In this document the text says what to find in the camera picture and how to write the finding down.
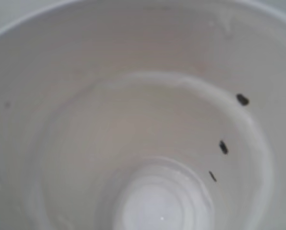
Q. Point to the yellow paper cup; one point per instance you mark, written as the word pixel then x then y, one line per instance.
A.
pixel 144 115

